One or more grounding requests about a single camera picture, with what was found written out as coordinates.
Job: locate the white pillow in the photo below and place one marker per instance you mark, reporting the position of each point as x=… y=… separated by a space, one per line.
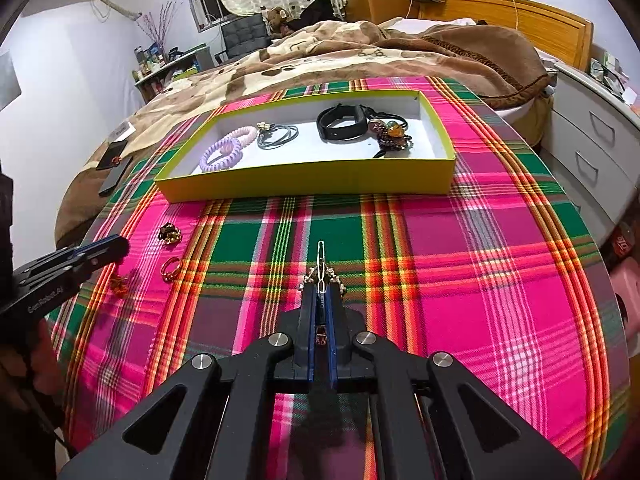
x=425 y=23

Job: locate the red drink can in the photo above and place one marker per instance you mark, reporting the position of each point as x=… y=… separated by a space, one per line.
x=625 y=242

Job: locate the black smartphone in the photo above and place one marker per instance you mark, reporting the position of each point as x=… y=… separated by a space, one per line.
x=112 y=155

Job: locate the white desk shelf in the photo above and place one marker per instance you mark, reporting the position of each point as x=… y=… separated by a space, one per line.
x=170 y=67

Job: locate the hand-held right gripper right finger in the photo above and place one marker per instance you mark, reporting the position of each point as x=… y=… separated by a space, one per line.
x=332 y=330

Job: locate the black office chair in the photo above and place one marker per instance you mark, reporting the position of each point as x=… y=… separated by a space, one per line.
x=242 y=37

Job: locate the person's left hand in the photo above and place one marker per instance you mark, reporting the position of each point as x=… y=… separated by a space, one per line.
x=30 y=370

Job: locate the brown teddy bear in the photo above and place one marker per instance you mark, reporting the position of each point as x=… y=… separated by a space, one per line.
x=279 y=20

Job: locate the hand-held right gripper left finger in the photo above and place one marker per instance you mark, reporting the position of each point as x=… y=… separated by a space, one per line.
x=311 y=320

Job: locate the yellow cardboard box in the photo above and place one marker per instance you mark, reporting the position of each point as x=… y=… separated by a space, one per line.
x=310 y=177

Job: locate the white paper slip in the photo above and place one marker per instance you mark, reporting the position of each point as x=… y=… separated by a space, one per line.
x=121 y=131

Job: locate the clutter on nightstand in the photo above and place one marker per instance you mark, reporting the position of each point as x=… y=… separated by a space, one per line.
x=610 y=74

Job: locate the window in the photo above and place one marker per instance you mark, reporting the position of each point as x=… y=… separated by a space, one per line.
x=207 y=7

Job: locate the black wristband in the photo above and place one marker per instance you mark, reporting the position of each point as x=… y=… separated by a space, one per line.
x=330 y=127

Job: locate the white nightstand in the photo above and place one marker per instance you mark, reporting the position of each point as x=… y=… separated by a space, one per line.
x=595 y=140

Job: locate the brown patterned blanket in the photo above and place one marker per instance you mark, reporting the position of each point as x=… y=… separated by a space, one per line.
x=310 y=55

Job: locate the pink box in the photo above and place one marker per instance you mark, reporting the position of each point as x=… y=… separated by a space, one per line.
x=636 y=102

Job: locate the black phone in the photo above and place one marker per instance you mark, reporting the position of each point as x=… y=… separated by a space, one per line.
x=116 y=176

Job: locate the black clothing pile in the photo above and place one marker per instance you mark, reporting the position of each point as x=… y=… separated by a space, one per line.
x=317 y=10

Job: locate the wooden headboard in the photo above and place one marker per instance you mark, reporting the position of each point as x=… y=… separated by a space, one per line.
x=525 y=25

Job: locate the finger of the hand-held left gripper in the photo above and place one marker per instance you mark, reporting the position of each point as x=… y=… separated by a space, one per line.
x=112 y=255
x=95 y=245

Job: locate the pink green plaid cloth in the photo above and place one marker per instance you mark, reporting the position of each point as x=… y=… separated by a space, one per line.
x=450 y=285

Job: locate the purple decorative branches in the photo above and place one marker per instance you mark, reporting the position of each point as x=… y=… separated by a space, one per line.
x=160 y=25

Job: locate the pink plastic stool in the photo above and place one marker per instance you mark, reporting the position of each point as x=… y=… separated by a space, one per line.
x=627 y=305

